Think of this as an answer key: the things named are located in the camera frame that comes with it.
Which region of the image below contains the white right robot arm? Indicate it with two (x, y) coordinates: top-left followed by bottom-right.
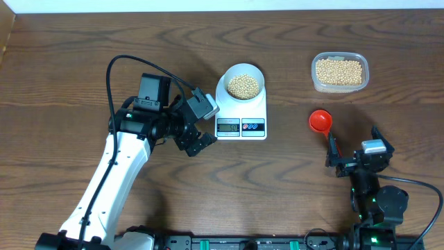
(325, 126), (409, 250)

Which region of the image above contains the clear plastic container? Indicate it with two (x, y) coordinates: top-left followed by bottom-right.
(311, 52), (370, 93)

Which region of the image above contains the white digital kitchen scale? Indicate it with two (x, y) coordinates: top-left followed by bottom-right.
(214, 79), (268, 140)

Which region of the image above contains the pile of soybeans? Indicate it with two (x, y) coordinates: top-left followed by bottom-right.
(228, 59), (362, 100)

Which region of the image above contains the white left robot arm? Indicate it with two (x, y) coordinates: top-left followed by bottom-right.
(35, 74), (219, 250)

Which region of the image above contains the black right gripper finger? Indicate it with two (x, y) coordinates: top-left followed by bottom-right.
(325, 132), (343, 167)
(371, 126), (395, 153)

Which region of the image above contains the red measuring scoop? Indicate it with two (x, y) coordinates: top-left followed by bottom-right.
(309, 109), (332, 140)

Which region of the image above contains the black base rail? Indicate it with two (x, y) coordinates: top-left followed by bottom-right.
(117, 225), (426, 250)

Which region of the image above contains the white round bowl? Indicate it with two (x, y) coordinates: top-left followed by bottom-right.
(222, 63), (265, 101)

